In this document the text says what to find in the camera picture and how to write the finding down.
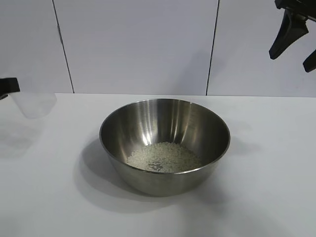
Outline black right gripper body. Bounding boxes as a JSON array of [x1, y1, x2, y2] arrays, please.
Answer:
[[274, 0, 316, 15]]

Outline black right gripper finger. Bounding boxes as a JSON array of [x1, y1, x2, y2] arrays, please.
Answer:
[[303, 48, 316, 73], [269, 6, 310, 60]]

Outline clear plastic measuring cup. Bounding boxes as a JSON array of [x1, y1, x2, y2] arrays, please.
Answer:
[[7, 91, 57, 119]]

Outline stainless steel mixing bowl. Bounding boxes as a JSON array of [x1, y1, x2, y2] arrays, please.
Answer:
[[99, 98, 232, 198]]

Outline white rice grains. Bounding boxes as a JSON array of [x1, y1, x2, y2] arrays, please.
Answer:
[[126, 142, 205, 173]]

